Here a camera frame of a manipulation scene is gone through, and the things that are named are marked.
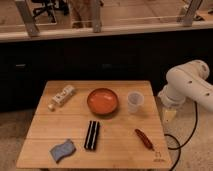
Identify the red chili pepper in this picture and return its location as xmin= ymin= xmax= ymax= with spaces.
xmin=135 ymin=129 xmax=154 ymax=150

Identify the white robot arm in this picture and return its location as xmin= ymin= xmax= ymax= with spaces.
xmin=158 ymin=60 xmax=213 ymax=123

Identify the translucent ceramic cup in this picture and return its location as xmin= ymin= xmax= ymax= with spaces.
xmin=127 ymin=91 xmax=144 ymax=113

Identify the orange bowl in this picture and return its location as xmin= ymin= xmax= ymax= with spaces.
xmin=87 ymin=88 xmax=119 ymax=115

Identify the black white striped block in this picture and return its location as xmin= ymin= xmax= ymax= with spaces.
xmin=84 ymin=121 xmax=100 ymax=150

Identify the wooden table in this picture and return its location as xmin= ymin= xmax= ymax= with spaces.
xmin=17 ymin=81 xmax=171 ymax=169

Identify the white tube bottle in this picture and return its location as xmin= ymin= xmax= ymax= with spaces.
xmin=48 ymin=85 xmax=75 ymax=111

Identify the blue sponge cloth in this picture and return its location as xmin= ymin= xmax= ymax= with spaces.
xmin=50 ymin=139 xmax=76 ymax=163

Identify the black office chair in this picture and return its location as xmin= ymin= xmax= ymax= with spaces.
xmin=31 ymin=0 xmax=69 ymax=23

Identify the black cable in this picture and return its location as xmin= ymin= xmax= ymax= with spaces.
xmin=164 ymin=101 xmax=199 ymax=171

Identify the right metal railing post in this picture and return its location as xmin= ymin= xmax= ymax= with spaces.
xmin=182 ymin=0 xmax=203 ymax=27

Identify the metal railing post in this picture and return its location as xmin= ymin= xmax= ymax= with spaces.
xmin=15 ymin=0 xmax=39 ymax=37
xmin=91 ymin=0 xmax=101 ymax=33
xmin=182 ymin=0 xmax=203 ymax=27

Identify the middle metal railing post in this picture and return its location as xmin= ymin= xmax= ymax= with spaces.
xmin=91 ymin=0 xmax=101 ymax=33

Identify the left metal railing post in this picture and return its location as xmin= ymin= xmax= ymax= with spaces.
xmin=15 ymin=0 xmax=39 ymax=37

